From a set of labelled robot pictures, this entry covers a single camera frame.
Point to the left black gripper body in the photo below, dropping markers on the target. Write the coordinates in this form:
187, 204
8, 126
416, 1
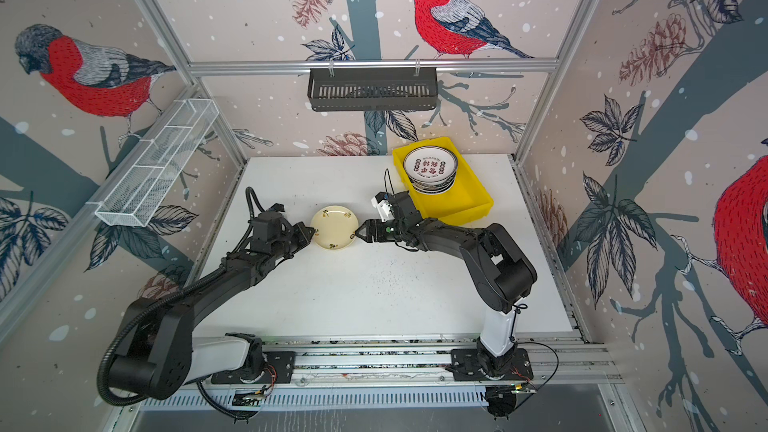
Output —
285, 246

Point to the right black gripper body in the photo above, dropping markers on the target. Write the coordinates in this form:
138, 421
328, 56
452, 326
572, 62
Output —
401, 228

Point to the cream yellow small plate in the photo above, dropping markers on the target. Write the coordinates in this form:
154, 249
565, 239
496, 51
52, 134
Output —
334, 226

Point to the white plate red characters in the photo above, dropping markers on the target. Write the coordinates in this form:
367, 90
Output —
430, 164

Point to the yellow plastic bin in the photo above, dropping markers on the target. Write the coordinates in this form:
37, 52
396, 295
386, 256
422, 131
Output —
459, 200

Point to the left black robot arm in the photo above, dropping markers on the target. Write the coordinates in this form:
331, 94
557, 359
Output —
152, 353

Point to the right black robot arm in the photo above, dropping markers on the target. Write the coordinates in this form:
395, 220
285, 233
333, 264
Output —
501, 273

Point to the black hanging basket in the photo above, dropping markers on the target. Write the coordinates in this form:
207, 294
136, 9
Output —
374, 89

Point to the horizontal aluminium bar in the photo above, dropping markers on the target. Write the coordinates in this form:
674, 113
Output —
487, 65

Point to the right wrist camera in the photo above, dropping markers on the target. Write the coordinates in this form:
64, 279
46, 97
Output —
383, 207

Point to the aluminium rail base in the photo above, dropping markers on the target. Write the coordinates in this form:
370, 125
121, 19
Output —
321, 376

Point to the white wire mesh basket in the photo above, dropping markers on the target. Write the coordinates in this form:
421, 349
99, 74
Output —
162, 157

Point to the aluminium corner post left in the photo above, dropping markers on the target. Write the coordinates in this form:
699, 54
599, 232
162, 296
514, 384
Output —
160, 23

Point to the aluminium corner post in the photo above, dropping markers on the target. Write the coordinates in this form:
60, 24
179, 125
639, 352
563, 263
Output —
577, 28
160, 23

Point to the aluminium corner post right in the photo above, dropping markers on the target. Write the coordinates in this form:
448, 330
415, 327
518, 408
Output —
577, 28

